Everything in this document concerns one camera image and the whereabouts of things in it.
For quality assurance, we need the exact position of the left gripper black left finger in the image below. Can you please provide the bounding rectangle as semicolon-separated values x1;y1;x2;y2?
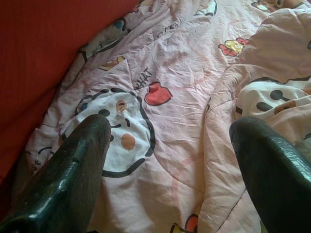
0;114;112;233

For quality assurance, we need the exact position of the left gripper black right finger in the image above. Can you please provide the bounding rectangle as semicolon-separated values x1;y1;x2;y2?
229;116;311;233

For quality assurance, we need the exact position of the pink cartoon print blanket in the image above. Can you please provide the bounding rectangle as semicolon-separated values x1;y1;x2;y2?
12;0;311;233

